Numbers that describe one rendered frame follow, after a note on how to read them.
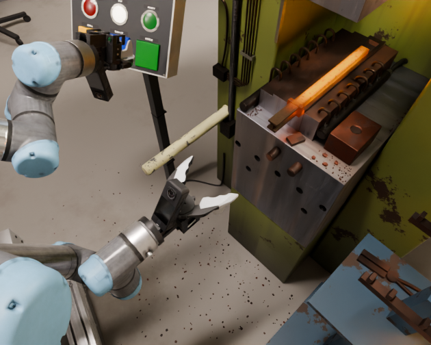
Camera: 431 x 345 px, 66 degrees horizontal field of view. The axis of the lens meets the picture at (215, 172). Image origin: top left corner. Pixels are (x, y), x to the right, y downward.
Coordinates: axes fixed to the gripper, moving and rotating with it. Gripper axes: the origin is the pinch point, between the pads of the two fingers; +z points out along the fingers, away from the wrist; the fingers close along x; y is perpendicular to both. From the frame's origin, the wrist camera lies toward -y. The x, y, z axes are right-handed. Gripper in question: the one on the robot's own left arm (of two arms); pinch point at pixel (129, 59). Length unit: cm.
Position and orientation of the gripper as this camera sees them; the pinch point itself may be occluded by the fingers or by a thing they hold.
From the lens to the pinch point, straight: 98.5
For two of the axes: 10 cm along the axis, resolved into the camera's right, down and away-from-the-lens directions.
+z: 3.0, -4.0, 8.7
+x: -9.4, -2.9, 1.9
